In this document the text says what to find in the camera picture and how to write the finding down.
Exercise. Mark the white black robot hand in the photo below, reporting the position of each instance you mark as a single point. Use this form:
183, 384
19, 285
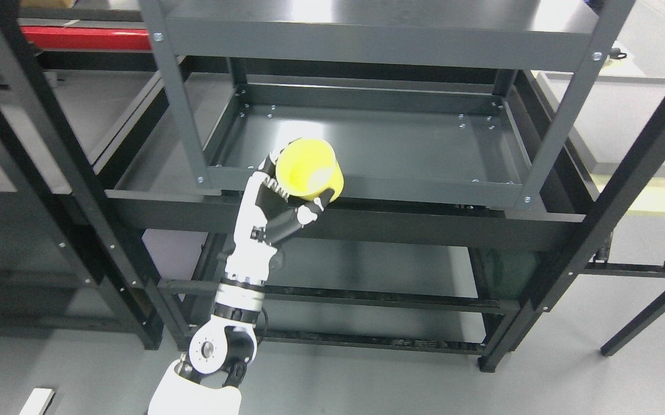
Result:
266, 219

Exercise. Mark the yellow plastic cup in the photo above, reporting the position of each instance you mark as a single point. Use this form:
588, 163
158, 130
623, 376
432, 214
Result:
307, 167

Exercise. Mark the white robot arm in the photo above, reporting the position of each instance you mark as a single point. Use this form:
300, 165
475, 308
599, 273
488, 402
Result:
205, 379

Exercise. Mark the dark grey metal shelf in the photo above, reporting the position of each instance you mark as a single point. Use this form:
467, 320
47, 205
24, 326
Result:
449, 121

